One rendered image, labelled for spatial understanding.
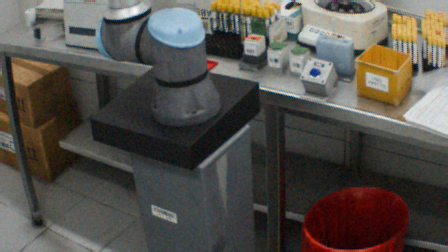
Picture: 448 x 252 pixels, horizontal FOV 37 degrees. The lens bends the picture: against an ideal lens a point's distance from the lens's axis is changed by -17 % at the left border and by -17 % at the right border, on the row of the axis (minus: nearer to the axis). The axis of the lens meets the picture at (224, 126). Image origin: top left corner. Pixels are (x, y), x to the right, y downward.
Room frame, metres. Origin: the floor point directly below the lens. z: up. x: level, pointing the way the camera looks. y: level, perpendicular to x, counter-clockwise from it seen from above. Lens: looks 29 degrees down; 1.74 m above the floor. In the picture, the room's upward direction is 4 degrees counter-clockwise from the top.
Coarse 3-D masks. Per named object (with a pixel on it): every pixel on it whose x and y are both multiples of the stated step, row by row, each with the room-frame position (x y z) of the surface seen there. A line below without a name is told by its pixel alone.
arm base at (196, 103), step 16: (160, 80) 1.52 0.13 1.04; (192, 80) 1.50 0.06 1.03; (208, 80) 1.54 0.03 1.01; (160, 96) 1.52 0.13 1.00; (176, 96) 1.50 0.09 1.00; (192, 96) 1.50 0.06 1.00; (208, 96) 1.52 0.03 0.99; (160, 112) 1.51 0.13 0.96; (176, 112) 1.49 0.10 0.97; (192, 112) 1.50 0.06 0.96; (208, 112) 1.50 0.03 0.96
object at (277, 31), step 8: (216, 16) 2.12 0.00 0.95; (208, 24) 2.12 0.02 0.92; (272, 24) 2.03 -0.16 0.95; (280, 24) 2.06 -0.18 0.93; (224, 32) 2.14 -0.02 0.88; (248, 32) 2.05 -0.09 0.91; (272, 32) 2.02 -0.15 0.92; (280, 32) 2.06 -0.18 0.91; (272, 40) 2.01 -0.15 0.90; (280, 40) 2.05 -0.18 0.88
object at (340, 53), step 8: (320, 40) 1.83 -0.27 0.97; (328, 40) 1.83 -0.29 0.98; (336, 40) 1.83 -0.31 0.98; (344, 40) 1.83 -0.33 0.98; (352, 40) 1.83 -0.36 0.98; (320, 48) 1.83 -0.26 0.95; (328, 48) 1.82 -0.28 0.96; (336, 48) 1.81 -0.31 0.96; (344, 48) 1.80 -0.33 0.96; (352, 48) 1.81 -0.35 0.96; (320, 56) 1.83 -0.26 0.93; (328, 56) 1.82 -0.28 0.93; (336, 56) 1.81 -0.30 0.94; (344, 56) 1.80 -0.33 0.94; (352, 56) 1.81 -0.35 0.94; (336, 64) 1.81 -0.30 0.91; (344, 64) 1.80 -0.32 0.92; (352, 64) 1.81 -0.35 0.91; (336, 72) 1.81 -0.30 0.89; (344, 72) 1.80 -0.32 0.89; (352, 72) 1.80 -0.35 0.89; (344, 80) 1.78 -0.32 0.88
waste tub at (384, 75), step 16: (368, 48) 1.77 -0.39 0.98; (384, 48) 1.78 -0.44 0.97; (368, 64) 1.67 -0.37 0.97; (384, 64) 1.78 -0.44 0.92; (400, 64) 1.75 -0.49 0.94; (368, 80) 1.68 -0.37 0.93; (384, 80) 1.65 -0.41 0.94; (400, 80) 1.64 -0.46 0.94; (368, 96) 1.68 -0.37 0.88; (384, 96) 1.65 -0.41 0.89; (400, 96) 1.64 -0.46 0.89
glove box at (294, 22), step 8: (288, 0) 2.25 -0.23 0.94; (296, 0) 2.20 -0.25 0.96; (304, 0) 2.19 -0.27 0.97; (288, 8) 2.22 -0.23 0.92; (296, 8) 2.20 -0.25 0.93; (288, 16) 2.10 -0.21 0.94; (296, 16) 2.10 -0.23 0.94; (288, 24) 2.10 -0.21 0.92; (296, 24) 2.09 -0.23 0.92; (288, 32) 2.10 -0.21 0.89; (296, 32) 2.09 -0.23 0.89
